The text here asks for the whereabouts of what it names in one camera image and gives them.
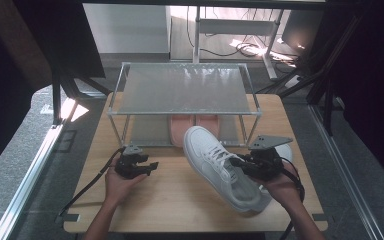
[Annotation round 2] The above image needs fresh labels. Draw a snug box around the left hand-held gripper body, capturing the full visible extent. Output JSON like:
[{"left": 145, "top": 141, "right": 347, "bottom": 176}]
[{"left": 114, "top": 144, "right": 147, "bottom": 180}]

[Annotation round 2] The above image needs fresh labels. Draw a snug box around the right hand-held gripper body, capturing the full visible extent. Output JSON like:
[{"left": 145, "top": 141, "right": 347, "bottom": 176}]
[{"left": 243, "top": 134, "right": 294, "bottom": 183}]

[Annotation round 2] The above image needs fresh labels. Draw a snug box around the white lace-up sneaker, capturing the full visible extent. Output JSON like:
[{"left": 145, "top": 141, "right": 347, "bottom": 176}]
[
  {"left": 182, "top": 125, "right": 273, "bottom": 214},
  {"left": 274, "top": 143, "right": 294, "bottom": 164}
]

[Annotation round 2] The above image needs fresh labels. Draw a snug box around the pink rubber slipper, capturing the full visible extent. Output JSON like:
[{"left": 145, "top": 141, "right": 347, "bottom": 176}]
[
  {"left": 169, "top": 114, "right": 197, "bottom": 149},
  {"left": 195, "top": 114, "right": 220, "bottom": 138}
]

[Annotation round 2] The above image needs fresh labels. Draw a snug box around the grey metal shoe rack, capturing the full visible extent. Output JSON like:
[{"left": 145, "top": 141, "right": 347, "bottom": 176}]
[{"left": 106, "top": 61, "right": 264, "bottom": 149}]

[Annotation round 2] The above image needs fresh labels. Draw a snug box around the person's left hand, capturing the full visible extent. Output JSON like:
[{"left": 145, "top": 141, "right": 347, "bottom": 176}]
[{"left": 104, "top": 158, "right": 148, "bottom": 208}]

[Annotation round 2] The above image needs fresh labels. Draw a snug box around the person's right hand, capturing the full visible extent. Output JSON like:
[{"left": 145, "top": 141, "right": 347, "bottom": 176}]
[{"left": 253, "top": 164, "right": 302, "bottom": 211}]

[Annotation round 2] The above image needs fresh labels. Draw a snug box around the black metal stand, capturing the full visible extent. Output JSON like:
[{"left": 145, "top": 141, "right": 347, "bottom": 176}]
[
  {"left": 50, "top": 66, "right": 113, "bottom": 126},
  {"left": 256, "top": 13, "right": 368, "bottom": 136}
]

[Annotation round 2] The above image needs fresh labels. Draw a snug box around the white power strip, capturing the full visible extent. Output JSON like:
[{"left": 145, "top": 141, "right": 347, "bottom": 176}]
[{"left": 283, "top": 74, "right": 304, "bottom": 89}]

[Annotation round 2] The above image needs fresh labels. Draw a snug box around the white cabinet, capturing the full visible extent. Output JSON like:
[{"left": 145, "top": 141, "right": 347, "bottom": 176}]
[{"left": 82, "top": 3, "right": 172, "bottom": 55}]

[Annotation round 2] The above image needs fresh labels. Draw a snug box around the dark curtain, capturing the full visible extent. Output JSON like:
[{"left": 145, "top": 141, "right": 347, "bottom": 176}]
[
  {"left": 0, "top": 0, "right": 106, "bottom": 181},
  {"left": 323, "top": 0, "right": 384, "bottom": 191}
]

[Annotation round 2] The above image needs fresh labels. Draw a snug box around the black monitor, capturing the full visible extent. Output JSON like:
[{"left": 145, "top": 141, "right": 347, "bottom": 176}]
[{"left": 281, "top": 9, "right": 324, "bottom": 56}]

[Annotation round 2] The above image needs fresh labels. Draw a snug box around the brown board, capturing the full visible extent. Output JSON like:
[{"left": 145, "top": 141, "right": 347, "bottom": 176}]
[{"left": 0, "top": 0, "right": 53, "bottom": 93}]

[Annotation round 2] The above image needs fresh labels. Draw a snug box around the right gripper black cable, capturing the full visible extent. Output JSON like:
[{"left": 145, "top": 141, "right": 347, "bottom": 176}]
[{"left": 279, "top": 156, "right": 306, "bottom": 240}]

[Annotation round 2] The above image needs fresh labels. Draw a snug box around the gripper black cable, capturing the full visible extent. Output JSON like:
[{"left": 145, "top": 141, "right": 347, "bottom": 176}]
[
  {"left": 58, "top": 148, "right": 126, "bottom": 218},
  {"left": 279, "top": 156, "right": 306, "bottom": 240}
]

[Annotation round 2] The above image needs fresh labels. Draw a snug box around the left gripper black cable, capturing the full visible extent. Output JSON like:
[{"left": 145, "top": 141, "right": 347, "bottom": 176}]
[{"left": 58, "top": 148, "right": 126, "bottom": 218}]

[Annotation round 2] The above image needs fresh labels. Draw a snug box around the aluminium floor rail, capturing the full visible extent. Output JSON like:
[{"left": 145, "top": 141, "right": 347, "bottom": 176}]
[
  {"left": 308, "top": 104, "right": 384, "bottom": 240},
  {"left": 0, "top": 123, "right": 64, "bottom": 240}
]

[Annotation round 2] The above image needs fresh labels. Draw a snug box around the black floor cable bundle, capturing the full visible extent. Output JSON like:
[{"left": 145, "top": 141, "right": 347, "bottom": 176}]
[{"left": 186, "top": 6, "right": 301, "bottom": 63}]

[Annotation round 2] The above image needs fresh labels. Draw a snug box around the white desk frame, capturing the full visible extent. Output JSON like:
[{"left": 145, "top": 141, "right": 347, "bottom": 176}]
[{"left": 193, "top": 6, "right": 286, "bottom": 81}]

